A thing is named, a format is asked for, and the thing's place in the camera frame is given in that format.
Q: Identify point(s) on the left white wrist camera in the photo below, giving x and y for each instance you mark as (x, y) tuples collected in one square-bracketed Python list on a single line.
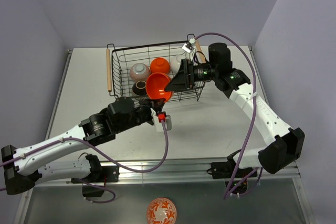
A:
[(160, 119)]

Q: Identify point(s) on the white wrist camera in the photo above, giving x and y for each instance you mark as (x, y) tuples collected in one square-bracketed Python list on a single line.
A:
[(160, 119), (189, 49)]

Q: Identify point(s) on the orange white patterned bowl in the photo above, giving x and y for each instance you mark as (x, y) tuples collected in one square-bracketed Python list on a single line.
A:
[(161, 210)]

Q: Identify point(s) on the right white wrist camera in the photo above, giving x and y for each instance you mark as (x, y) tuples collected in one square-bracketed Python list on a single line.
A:
[(189, 49)]

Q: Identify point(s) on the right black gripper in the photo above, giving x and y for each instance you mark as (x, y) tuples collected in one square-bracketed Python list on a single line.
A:
[(180, 82)]

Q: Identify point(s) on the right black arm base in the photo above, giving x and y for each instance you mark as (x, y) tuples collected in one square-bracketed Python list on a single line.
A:
[(224, 170)]

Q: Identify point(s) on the black white patterned bowl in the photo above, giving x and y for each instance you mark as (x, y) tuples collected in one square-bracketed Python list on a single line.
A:
[(139, 72)]

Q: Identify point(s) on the aluminium mounting rail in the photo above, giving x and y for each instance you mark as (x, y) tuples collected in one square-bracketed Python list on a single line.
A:
[(174, 171)]

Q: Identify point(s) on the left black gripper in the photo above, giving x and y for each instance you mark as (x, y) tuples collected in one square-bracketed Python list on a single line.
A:
[(157, 104)]

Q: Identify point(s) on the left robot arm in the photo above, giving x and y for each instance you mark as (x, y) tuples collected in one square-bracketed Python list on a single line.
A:
[(29, 166)]

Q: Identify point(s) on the grey white bowl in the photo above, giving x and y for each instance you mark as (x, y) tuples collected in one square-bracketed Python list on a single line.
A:
[(175, 63)]

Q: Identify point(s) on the black wire dish rack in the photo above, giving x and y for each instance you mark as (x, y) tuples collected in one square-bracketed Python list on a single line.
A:
[(120, 61)]

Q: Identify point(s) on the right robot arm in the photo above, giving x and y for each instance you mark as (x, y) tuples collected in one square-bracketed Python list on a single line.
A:
[(283, 143)]

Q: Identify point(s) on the brown bowl beige inside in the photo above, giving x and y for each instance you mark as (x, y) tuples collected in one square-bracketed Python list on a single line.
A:
[(139, 88)]

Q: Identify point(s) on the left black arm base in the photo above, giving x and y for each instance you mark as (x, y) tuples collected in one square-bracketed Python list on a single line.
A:
[(101, 176)]

